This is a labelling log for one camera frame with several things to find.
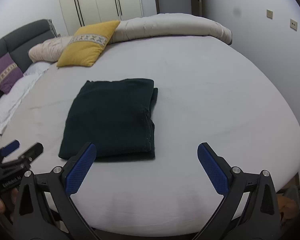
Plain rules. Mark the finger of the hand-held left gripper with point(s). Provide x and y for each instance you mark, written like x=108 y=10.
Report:
x=32 y=152
x=10 y=147

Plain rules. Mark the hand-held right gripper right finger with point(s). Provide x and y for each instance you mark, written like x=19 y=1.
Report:
x=212 y=170

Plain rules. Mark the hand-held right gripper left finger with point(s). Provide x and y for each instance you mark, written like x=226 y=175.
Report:
x=81 y=170

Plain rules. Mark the dark green towel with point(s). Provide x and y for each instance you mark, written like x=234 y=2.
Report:
x=110 y=115

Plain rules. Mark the person's left hand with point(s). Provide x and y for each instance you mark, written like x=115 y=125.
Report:
x=0 y=205

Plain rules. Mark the white bed pillow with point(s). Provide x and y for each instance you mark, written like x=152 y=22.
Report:
x=10 y=100

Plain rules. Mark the purple throw pillow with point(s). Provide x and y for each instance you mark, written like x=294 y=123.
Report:
x=3 y=72

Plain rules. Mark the bed with white sheet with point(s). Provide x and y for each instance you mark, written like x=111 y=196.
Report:
x=215 y=92

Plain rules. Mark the grey padded headboard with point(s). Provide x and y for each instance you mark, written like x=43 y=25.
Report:
x=27 y=37

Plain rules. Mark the yellow throw pillow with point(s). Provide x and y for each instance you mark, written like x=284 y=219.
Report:
x=87 y=47

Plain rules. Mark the beige rolled duvet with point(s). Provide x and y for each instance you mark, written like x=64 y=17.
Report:
x=165 y=27

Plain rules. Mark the cream wardrobe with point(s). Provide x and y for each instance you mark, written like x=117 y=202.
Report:
x=100 y=2

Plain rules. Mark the beige wall socket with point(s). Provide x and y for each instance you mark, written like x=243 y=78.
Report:
x=269 y=14
x=293 y=24

